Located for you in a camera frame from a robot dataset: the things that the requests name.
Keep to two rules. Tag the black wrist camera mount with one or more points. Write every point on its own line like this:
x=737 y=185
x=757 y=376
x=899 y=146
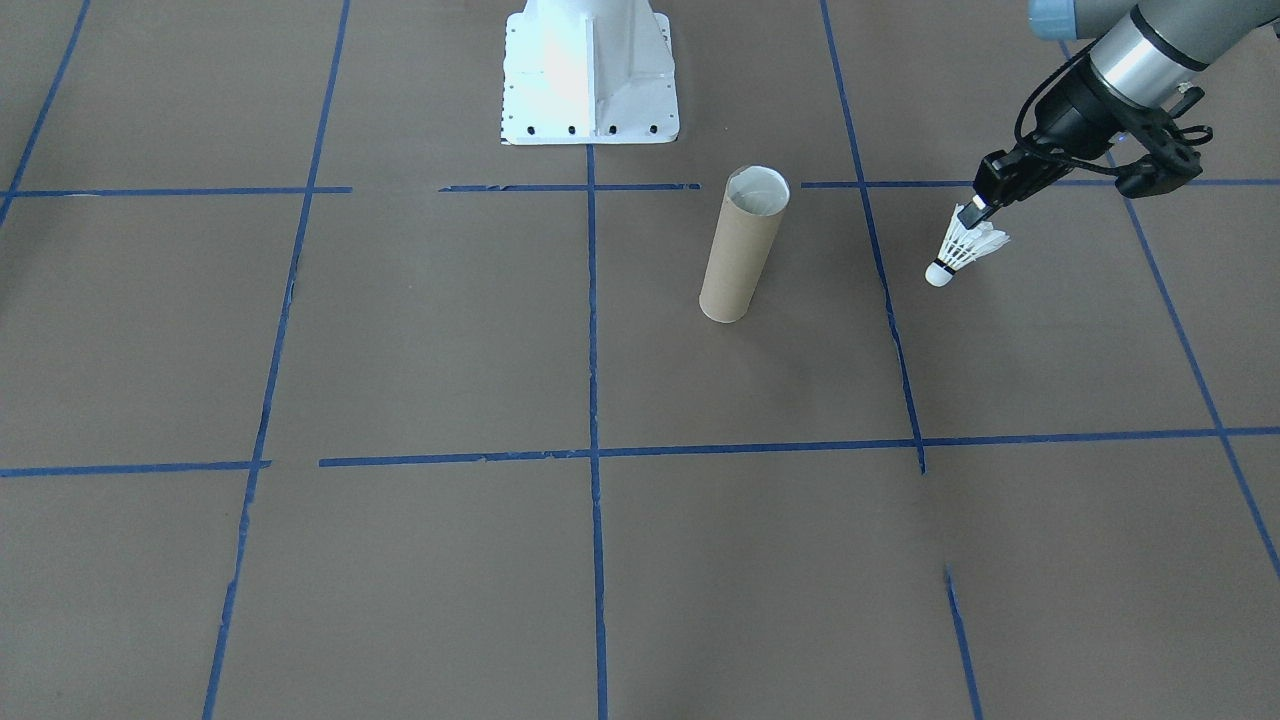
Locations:
x=1165 y=155

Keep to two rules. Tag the brown cardboard tube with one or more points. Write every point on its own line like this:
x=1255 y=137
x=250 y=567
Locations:
x=742 y=250

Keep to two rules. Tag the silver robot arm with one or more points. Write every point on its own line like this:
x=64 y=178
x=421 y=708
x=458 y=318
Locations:
x=1145 y=50

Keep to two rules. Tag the white post with base plate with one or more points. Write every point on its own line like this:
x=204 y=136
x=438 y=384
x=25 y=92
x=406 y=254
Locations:
x=590 y=70

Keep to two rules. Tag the white feather shuttlecock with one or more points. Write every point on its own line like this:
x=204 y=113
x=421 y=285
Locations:
x=968 y=250

